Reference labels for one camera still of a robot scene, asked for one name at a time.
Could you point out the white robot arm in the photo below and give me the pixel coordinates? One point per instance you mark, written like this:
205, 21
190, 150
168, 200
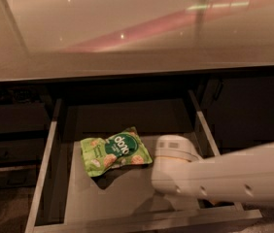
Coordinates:
245, 176

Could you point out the dark grey cabinet door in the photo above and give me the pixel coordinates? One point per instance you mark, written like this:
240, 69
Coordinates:
239, 112

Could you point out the green snack bag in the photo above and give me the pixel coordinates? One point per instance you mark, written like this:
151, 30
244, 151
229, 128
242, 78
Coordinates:
122, 149

